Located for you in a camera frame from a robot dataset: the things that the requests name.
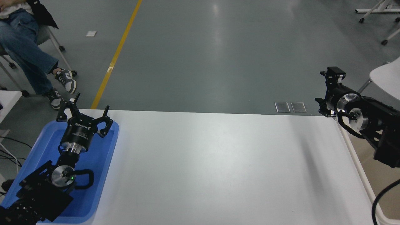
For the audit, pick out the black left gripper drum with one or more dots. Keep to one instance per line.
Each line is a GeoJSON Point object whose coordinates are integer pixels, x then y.
{"type": "Point", "coordinates": [78, 133]}

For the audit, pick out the white rolling frame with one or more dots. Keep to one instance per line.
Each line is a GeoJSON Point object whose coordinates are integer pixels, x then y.
{"type": "Point", "coordinates": [381, 10]}

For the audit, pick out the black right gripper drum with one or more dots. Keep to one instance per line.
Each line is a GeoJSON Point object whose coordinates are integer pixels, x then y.
{"type": "Point", "coordinates": [332, 98]}

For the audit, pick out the grey chair with casters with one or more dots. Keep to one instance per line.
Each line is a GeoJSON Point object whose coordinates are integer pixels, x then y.
{"type": "Point", "coordinates": [51, 39]}

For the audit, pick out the person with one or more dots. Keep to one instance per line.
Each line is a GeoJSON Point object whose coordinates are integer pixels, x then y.
{"type": "Point", "coordinates": [22, 47]}

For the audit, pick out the small white table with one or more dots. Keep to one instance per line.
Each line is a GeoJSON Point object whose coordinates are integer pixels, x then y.
{"type": "Point", "coordinates": [7, 100]}

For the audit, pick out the white chair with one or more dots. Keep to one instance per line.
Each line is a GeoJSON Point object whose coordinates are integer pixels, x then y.
{"type": "Point", "coordinates": [387, 78]}

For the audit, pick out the black jacket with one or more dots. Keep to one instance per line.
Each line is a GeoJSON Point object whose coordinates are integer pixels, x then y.
{"type": "Point", "coordinates": [40, 14]}

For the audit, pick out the metal floor plate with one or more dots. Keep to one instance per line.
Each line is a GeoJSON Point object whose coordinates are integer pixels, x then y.
{"type": "Point", "coordinates": [298, 107]}
{"type": "Point", "coordinates": [282, 107]}

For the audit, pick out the white paper scrap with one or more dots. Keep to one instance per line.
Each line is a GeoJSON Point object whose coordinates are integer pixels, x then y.
{"type": "Point", "coordinates": [91, 33]}

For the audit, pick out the blue plastic tray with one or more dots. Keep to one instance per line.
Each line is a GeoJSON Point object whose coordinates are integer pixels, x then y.
{"type": "Point", "coordinates": [93, 162]}

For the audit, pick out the large pale bin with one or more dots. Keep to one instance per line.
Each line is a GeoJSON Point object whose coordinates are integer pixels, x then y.
{"type": "Point", "coordinates": [384, 187]}

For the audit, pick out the small black object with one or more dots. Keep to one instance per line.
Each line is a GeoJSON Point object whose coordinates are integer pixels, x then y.
{"type": "Point", "coordinates": [7, 185]}

